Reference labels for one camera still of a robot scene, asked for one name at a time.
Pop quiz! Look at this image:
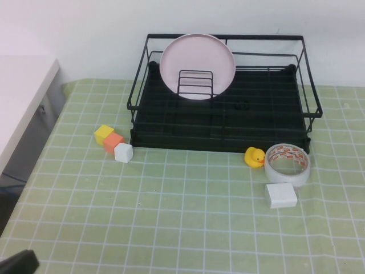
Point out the black wire dish rack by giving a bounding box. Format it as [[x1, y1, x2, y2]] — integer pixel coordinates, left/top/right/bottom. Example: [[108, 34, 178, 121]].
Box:
[[126, 34, 323, 155]]

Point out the yellow cube block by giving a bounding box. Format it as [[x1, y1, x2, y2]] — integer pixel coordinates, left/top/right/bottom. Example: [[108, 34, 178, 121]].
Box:
[[94, 124, 115, 147]]

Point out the yellow rubber duck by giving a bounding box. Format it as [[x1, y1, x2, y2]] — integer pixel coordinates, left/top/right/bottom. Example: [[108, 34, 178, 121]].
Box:
[[244, 147, 266, 169]]

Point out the white side table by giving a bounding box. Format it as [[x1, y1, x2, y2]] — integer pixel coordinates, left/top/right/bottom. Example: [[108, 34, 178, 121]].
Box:
[[0, 55, 67, 183]]

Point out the green checkered tablecloth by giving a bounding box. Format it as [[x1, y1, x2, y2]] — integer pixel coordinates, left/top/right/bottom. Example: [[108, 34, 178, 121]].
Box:
[[0, 77, 365, 274]]

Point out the white cube block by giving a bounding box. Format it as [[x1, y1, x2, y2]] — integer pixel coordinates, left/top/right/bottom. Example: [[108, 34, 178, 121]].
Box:
[[113, 142, 134, 164]]

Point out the white tape roll red print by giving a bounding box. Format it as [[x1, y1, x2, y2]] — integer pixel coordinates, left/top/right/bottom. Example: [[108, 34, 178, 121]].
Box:
[[283, 170, 311, 188], [264, 143, 311, 184]]

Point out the pink round plate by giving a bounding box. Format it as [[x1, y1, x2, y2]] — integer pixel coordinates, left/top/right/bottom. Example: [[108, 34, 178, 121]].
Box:
[[159, 33, 237, 100]]

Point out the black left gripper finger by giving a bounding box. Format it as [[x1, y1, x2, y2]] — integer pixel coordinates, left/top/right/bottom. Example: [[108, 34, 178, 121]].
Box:
[[0, 249, 40, 274]]

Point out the orange cube block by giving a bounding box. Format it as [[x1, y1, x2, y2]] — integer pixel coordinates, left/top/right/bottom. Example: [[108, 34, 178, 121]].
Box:
[[103, 132, 125, 155]]

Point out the white power adapter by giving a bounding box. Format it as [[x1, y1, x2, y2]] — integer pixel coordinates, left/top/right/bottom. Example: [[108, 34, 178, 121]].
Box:
[[264, 182, 298, 209]]

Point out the thin blue cable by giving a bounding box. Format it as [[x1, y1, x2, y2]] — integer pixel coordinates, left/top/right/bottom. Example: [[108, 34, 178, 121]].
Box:
[[0, 171, 29, 195]]

